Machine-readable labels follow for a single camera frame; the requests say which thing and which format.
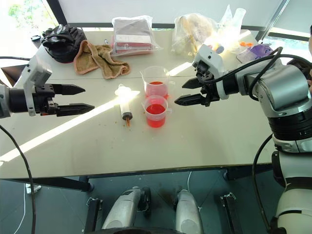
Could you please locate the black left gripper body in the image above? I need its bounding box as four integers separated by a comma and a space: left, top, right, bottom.
31, 83, 59, 117

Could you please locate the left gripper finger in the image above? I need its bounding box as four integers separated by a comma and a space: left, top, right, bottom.
53, 84, 86, 97
56, 103, 96, 117

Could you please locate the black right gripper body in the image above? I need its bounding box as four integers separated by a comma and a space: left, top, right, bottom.
195, 60, 220, 107

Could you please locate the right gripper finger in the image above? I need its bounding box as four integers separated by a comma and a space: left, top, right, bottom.
181, 76, 203, 90
174, 93, 205, 107

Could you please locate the beaker with red liquid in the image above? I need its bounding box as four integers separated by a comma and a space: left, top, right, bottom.
141, 95, 173, 128
139, 65, 172, 100

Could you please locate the clear plastic syringe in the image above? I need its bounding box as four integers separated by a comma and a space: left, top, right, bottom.
115, 83, 141, 128

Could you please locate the paper cup with black lid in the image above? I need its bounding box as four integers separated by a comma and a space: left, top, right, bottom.
30, 35, 42, 50

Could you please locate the dark brown box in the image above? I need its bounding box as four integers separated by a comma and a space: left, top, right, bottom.
0, 65, 26, 89

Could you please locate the brown crumpled towel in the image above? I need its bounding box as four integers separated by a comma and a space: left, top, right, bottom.
73, 39, 131, 80

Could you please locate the black bag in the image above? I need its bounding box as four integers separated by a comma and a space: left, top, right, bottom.
40, 24, 88, 65

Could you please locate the plastic bag with yellowish items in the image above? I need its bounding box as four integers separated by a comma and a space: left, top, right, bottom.
171, 13, 218, 56

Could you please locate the purple plastic package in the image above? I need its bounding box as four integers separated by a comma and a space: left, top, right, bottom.
235, 43, 274, 64

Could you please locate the clear bag with purple items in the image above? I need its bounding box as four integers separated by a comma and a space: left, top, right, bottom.
216, 4, 247, 54

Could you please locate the plastic bag with folded cloths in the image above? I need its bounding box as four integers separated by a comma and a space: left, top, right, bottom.
110, 15, 164, 58

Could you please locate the white power strip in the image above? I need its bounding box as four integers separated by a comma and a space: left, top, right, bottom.
25, 183, 42, 195

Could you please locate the black metal table foot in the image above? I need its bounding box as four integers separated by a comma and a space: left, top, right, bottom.
220, 192, 241, 234
84, 196, 103, 233

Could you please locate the silver left robot leg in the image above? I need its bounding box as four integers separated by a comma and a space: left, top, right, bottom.
100, 186, 152, 231

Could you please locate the silver robot leg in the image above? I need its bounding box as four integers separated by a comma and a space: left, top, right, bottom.
100, 186, 152, 231
173, 189, 204, 234

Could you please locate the silver right robot leg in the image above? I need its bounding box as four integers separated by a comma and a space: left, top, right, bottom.
173, 189, 204, 234

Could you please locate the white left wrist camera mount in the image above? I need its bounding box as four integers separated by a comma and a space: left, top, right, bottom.
14, 55, 53, 117

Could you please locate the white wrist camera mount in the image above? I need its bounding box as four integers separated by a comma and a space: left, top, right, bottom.
192, 44, 230, 100
14, 55, 53, 117

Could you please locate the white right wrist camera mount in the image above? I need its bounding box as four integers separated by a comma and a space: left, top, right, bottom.
192, 44, 230, 100

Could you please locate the black table frame beam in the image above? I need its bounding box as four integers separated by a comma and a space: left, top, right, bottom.
0, 176, 95, 193

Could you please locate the white floor cable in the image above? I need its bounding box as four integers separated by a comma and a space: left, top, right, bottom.
16, 182, 29, 234
187, 171, 194, 192

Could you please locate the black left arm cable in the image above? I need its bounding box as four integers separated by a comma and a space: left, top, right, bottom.
0, 56, 37, 234

